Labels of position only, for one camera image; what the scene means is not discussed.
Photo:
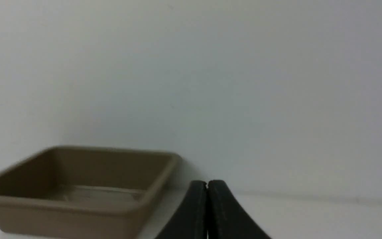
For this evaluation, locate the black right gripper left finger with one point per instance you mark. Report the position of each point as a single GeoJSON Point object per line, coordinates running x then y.
{"type": "Point", "coordinates": [189, 219]}

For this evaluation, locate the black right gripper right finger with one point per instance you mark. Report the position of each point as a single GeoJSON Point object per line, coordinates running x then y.
{"type": "Point", "coordinates": [226, 218]}

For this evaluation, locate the brown plastic bin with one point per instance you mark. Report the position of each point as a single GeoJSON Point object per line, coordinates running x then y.
{"type": "Point", "coordinates": [74, 192]}

